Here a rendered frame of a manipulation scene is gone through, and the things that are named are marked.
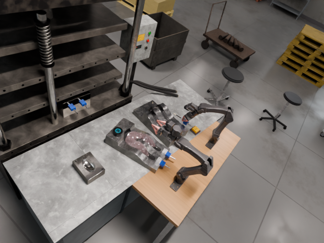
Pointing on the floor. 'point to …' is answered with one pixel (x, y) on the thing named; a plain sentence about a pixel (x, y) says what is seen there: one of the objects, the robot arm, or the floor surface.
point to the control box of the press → (141, 51)
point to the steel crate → (166, 40)
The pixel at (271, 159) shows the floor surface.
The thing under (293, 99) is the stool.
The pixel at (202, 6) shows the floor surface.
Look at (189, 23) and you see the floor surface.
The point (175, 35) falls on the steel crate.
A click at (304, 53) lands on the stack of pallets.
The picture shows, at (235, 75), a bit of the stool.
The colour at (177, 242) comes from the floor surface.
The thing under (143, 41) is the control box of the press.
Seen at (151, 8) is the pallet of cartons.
